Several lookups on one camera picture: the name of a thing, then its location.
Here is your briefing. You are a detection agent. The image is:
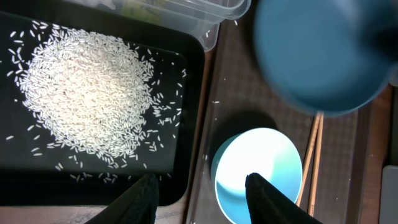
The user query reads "large blue plate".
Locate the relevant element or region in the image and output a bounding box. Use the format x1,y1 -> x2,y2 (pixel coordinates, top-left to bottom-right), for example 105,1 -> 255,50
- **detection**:
253,0 -> 397,116

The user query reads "small light blue bowl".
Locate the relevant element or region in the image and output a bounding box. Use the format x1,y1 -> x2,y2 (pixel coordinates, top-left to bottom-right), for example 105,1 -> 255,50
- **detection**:
211,128 -> 303,223

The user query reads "clear plastic waste bin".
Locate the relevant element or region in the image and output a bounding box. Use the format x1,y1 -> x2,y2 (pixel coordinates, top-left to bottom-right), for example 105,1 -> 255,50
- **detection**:
70,0 -> 251,52

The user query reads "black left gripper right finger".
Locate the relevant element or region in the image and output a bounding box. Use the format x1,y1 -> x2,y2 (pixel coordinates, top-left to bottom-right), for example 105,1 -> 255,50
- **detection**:
245,173 -> 322,224

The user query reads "orange green snack wrapper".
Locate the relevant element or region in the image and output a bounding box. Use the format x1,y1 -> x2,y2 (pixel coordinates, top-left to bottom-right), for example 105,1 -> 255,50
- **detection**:
121,1 -> 161,25

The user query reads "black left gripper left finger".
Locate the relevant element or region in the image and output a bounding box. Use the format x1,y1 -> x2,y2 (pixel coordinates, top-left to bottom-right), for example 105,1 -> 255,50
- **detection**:
86,174 -> 159,224

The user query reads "black rectangular tray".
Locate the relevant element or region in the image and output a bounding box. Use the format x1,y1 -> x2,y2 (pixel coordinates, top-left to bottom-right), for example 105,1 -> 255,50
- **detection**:
1,2 -> 205,206

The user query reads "pile of rice grains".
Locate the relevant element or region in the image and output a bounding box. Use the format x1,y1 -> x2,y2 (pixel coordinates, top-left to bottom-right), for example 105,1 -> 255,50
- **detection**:
4,19 -> 187,184

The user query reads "wooden chopstick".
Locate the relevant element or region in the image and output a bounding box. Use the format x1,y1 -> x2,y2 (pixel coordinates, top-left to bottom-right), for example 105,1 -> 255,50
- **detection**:
307,113 -> 324,216
296,113 -> 322,207

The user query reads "brown serving tray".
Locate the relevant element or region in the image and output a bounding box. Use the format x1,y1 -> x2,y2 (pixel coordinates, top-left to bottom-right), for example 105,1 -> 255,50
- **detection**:
187,14 -> 393,223

